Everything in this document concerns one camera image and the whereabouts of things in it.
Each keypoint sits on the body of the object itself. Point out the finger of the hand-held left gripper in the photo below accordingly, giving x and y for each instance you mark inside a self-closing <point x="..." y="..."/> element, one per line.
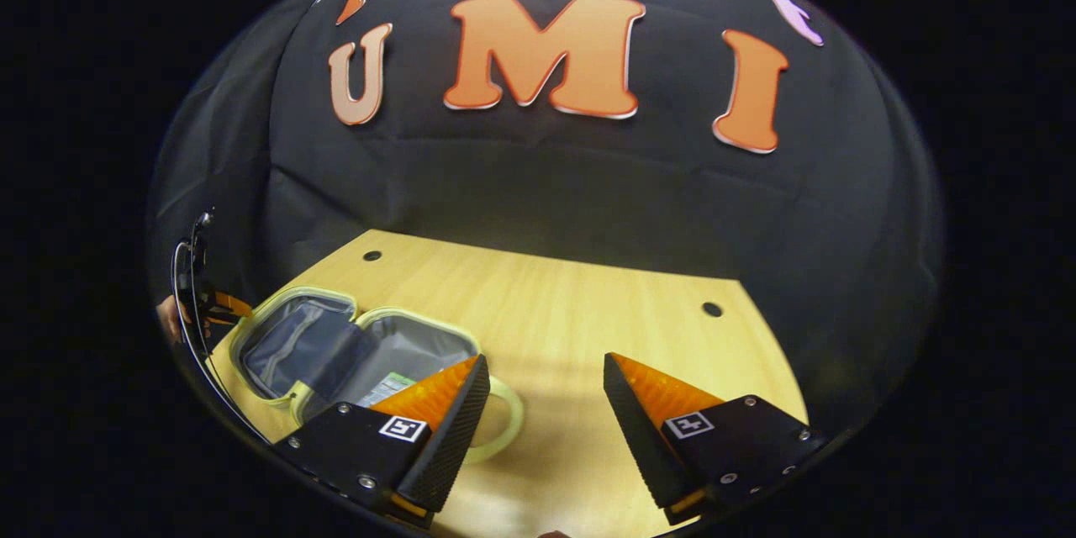
<point x="234" y="306"/>

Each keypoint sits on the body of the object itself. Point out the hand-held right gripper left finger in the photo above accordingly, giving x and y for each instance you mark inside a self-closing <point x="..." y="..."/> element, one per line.
<point x="454" y="437"/>

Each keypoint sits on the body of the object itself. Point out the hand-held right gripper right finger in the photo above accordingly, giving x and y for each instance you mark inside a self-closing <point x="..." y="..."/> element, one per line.
<point x="639" y="437"/>

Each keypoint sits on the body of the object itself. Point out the green white skincare pouch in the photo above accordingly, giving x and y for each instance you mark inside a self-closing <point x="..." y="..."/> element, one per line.
<point x="387" y="389"/>

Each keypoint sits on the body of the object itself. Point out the black backdrop cloth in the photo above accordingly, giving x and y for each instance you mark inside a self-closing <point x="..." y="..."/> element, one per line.
<point x="546" y="185"/>

